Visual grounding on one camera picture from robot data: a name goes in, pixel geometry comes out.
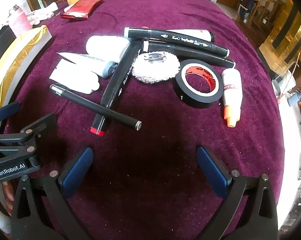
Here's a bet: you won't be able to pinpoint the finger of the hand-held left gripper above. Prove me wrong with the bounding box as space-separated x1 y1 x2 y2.
0 102 21 128
0 113 58 160

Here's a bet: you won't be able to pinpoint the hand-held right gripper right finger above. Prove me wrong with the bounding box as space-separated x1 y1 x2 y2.
197 146 278 240

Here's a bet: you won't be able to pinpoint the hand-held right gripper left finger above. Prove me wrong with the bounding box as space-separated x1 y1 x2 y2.
10 147 94 240

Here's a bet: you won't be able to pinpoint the thin black pen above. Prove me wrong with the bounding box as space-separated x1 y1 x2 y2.
49 84 142 131

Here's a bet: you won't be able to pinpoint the white eraser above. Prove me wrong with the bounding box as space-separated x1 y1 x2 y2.
49 58 101 95

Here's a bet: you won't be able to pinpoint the white foam tray yellow tape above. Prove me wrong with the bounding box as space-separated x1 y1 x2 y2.
0 25 53 110

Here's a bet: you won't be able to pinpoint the black tape roll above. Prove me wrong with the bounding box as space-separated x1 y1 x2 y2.
175 59 224 109

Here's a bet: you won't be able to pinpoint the white tube with grey cap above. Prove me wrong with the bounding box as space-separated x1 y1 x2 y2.
56 52 119 79

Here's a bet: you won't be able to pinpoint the white glue bottle orange cap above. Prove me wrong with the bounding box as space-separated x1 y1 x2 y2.
220 69 242 128

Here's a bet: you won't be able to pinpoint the black marker with red cap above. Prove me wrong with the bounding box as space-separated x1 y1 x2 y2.
90 40 144 137

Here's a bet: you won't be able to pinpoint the black marker white cap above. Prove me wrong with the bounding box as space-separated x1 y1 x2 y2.
143 41 236 68

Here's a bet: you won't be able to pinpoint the black marker pale green cap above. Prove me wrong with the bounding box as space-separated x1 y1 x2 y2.
123 27 230 57

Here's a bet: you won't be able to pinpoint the person's left hand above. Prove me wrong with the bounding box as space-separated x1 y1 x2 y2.
0 180 16 218

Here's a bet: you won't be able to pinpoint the black bag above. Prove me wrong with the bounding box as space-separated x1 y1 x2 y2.
0 26 17 55

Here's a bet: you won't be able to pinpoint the bottle in pink crochet sleeve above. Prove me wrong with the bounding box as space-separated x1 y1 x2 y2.
7 4 33 37

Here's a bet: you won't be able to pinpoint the white gloves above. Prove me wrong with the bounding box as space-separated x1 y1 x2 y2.
28 2 59 25

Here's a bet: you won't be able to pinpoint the red foil pouch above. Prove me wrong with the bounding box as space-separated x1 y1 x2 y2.
60 0 105 21

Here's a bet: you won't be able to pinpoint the golden display cabinet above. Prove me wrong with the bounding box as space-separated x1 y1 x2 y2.
259 0 301 75

